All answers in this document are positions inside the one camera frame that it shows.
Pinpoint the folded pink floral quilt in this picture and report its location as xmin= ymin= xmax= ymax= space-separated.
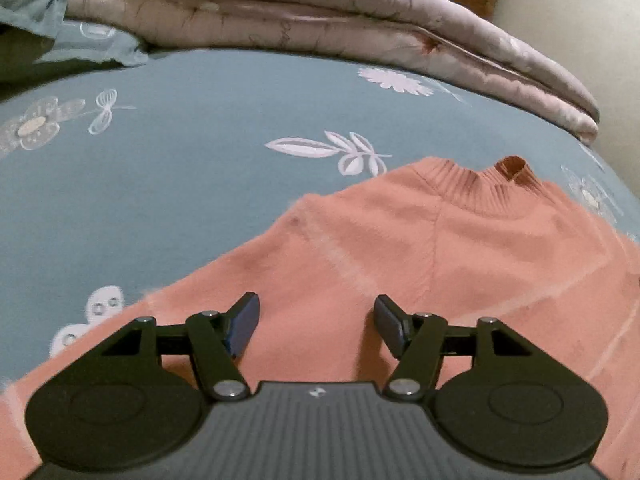
xmin=17 ymin=0 xmax=601 ymax=143

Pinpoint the pink striped knit sweater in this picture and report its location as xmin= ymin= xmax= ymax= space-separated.
xmin=0 ymin=156 xmax=640 ymax=480

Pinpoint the teal pillow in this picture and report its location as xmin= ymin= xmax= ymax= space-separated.
xmin=0 ymin=0 xmax=151 ymax=68

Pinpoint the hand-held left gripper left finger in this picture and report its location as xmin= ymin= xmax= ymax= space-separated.
xmin=102 ymin=291 xmax=262 ymax=402

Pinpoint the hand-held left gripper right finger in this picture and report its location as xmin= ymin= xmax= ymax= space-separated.
xmin=374 ymin=294 xmax=546 ymax=402

